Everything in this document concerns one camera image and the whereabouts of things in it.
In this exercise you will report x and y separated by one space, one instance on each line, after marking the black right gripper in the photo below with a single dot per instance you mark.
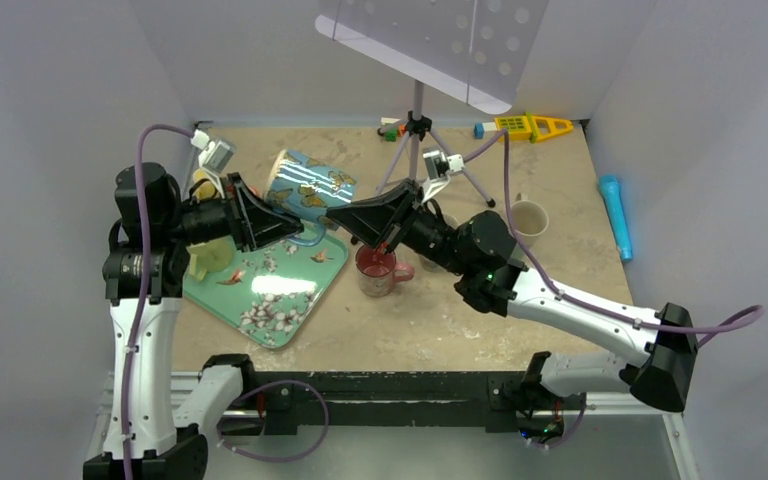
378 220

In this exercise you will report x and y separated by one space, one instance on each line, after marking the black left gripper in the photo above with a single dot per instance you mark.
260 225

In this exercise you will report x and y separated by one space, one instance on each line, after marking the lime green mug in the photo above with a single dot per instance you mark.
209 257

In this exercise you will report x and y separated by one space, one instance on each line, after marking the blue butterfly mug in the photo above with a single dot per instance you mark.
306 187

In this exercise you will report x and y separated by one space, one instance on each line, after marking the pink skull mug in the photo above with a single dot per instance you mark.
380 272

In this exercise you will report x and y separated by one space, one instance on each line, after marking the cream coral shell mug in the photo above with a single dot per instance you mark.
530 219

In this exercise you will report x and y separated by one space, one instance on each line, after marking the cream dragon mug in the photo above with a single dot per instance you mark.
432 263

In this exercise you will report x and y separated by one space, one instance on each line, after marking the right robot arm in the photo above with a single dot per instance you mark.
647 353

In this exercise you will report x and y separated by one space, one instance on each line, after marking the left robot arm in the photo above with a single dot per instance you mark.
148 260

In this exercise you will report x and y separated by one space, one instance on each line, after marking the yellow mug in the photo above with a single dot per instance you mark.
203 186

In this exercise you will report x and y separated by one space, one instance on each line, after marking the green floral tray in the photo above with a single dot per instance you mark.
266 295

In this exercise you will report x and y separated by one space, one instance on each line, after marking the blue white toy block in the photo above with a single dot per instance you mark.
484 130

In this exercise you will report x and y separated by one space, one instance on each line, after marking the yellow toy grid block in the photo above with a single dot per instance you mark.
519 127

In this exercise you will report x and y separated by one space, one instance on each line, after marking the yellow green toy ramp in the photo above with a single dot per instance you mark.
544 128

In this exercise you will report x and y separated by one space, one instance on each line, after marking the white music stand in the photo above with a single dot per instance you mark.
472 51

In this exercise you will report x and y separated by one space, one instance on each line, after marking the blue toy flashlight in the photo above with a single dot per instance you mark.
610 190

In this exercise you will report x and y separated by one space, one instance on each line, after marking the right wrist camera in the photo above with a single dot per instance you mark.
440 168

